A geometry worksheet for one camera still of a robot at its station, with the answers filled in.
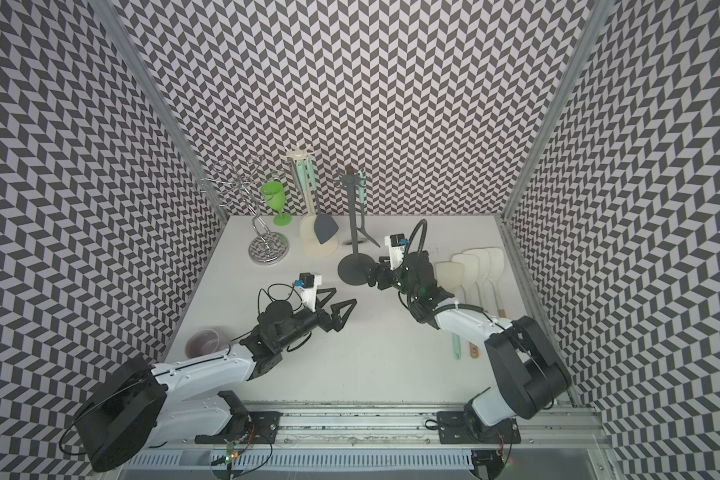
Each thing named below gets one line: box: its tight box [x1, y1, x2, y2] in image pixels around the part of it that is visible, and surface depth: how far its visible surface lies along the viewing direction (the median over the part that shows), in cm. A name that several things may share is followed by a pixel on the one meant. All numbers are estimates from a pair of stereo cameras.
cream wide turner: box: [300, 159, 318, 243], surface depth 100 cm
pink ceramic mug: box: [185, 328, 219, 360], surface depth 80 cm
